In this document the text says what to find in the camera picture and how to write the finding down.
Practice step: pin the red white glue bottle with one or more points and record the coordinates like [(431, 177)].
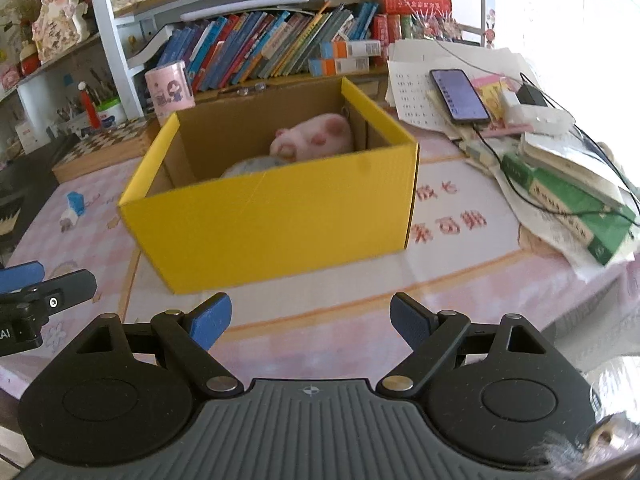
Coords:
[(91, 110)]

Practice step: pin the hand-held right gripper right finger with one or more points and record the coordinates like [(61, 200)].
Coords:
[(410, 320)]

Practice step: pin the white box red label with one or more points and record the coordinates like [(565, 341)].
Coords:
[(26, 137)]

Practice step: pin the black charger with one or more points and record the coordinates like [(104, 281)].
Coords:
[(531, 95)]

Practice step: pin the black smartphone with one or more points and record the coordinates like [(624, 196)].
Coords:
[(457, 92)]

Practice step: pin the small blue box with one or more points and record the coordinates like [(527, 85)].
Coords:
[(76, 202)]

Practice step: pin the stack of paper sheets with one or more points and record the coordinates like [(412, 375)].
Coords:
[(415, 95)]

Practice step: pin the thick green book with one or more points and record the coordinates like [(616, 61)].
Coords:
[(560, 200)]

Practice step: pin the pink plush paw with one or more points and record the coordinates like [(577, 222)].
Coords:
[(320, 135)]

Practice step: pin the black hardcover book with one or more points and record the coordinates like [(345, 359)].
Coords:
[(150, 52)]

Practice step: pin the orange white small box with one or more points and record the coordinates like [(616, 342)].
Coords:
[(350, 49), (340, 66)]

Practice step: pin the pink flower ornament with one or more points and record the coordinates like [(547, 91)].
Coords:
[(60, 30)]

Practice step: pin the white bookshelf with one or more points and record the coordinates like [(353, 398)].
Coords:
[(107, 35)]

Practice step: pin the white tub green lid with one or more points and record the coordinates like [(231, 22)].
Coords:
[(112, 115)]

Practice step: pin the wooden chessboard box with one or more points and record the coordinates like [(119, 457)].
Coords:
[(100, 150)]

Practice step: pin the pen holder with pens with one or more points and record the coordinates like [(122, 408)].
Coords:
[(75, 122)]

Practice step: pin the thick red book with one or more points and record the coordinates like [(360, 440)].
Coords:
[(415, 4)]

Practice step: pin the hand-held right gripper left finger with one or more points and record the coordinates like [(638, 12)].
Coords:
[(210, 320)]

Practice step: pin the pink cylindrical container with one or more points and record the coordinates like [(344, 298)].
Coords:
[(172, 92)]

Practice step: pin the grey furry sleeve cuff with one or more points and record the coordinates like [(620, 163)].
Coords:
[(610, 435)]

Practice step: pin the black electronic keyboard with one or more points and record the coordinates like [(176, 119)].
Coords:
[(20, 185)]

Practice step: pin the stack of white books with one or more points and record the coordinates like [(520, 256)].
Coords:
[(565, 160)]

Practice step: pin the white charger plug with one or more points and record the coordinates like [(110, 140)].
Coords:
[(67, 220)]

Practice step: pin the row of colourful books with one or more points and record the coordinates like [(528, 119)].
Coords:
[(265, 45)]

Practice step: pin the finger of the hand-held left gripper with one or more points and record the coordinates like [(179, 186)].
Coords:
[(65, 287), (20, 277)]

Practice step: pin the pink sticky notes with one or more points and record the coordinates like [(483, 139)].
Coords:
[(487, 85)]

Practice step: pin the white power adapter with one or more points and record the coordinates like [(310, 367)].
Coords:
[(545, 120)]

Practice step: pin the pink checkered desktop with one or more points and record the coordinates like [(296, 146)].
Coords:
[(325, 340)]

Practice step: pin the yellow tape roll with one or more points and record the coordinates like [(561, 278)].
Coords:
[(250, 165)]

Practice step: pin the yellow cardboard box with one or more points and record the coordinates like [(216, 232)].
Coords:
[(260, 225)]

